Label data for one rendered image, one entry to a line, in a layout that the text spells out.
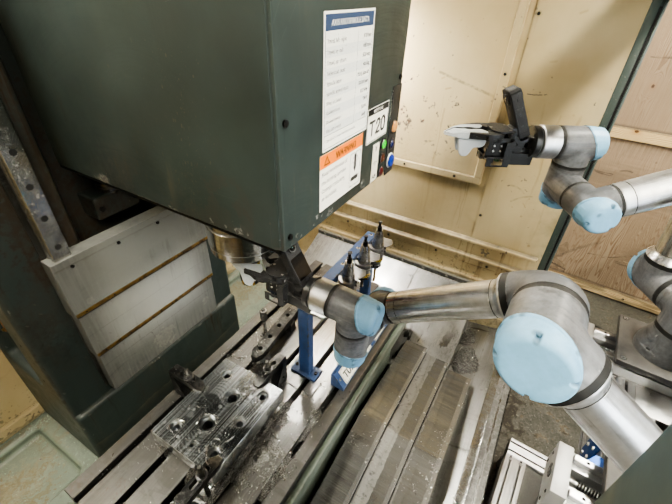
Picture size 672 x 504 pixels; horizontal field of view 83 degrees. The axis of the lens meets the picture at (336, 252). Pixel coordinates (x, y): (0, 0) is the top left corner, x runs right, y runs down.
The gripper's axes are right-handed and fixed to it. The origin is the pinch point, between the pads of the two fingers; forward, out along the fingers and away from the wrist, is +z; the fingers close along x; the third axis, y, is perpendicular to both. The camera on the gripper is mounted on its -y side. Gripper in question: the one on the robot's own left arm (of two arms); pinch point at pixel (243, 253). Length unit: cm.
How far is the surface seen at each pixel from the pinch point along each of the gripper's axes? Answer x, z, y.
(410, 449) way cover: 18, -48, 71
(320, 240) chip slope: 96, 37, 65
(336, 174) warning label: 4.3, -21.2, -24.3
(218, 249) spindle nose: -8.0, -0.9, -6.3
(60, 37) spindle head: -12, 24, -43
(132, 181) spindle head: -12.5, 15.4, -18.9
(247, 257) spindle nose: -5.6, -6.5, -5.1
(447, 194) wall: 101, -23, 20
